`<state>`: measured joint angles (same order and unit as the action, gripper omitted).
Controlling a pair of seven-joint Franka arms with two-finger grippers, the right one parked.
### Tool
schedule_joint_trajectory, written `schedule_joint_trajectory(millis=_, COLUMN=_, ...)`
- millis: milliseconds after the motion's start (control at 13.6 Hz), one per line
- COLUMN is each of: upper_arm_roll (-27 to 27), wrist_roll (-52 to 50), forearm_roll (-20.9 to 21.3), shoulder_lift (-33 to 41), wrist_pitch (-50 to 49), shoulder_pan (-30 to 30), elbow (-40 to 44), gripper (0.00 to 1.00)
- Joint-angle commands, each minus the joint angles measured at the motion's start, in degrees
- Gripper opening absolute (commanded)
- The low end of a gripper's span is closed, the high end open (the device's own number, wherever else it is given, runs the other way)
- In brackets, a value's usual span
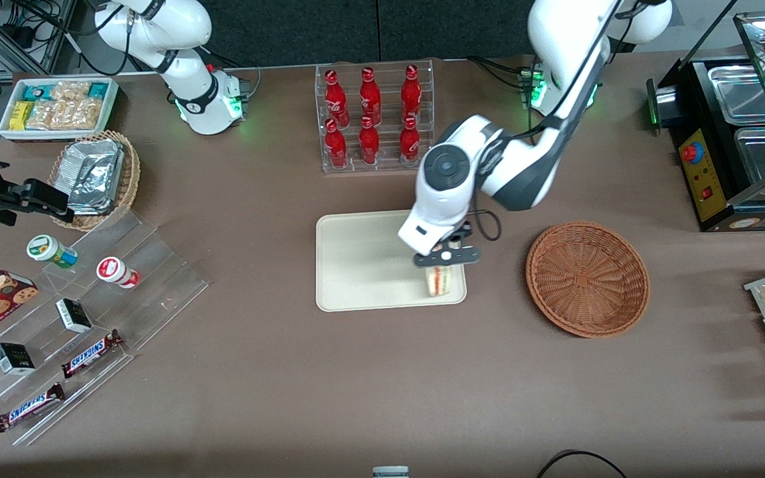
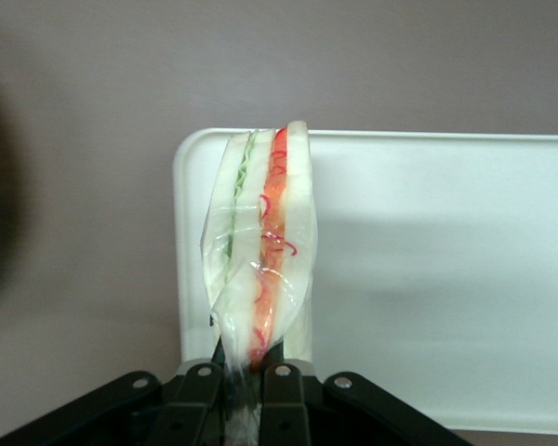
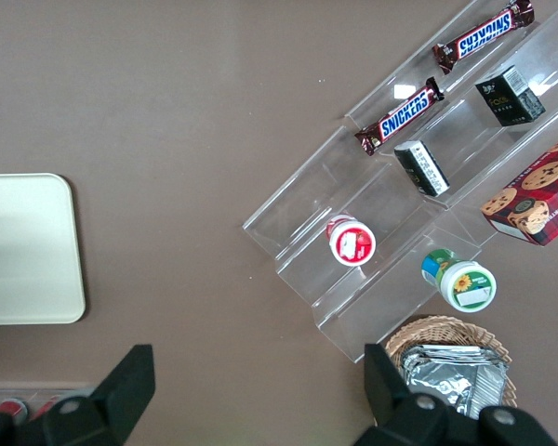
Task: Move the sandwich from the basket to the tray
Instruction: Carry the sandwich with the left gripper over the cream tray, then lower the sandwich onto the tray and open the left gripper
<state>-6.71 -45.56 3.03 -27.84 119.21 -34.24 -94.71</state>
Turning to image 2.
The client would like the cream plastic tray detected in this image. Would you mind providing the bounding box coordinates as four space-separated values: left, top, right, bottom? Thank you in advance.
172 126 558 436

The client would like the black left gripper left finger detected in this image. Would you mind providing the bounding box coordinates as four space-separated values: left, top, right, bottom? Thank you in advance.
0 361 226 446

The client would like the triangle sandwich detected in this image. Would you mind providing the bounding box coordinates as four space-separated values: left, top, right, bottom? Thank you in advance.
199 119 318 377

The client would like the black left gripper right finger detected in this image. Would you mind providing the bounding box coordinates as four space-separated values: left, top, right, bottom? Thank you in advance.
258 361 476 446

